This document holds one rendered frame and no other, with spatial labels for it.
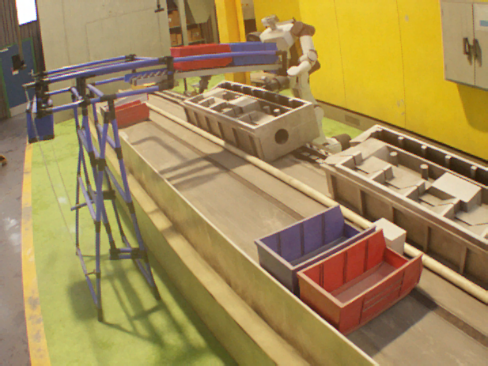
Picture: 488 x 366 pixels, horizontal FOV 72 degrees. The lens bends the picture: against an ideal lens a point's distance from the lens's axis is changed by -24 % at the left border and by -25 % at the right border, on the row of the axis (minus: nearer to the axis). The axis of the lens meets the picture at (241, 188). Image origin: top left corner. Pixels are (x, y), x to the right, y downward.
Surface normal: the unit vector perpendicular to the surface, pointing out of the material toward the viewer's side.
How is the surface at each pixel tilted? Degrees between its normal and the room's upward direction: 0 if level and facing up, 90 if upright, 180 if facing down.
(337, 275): 88
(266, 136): 90
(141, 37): 90
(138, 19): 90
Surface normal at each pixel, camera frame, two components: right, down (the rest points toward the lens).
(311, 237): 0.48, 0.29
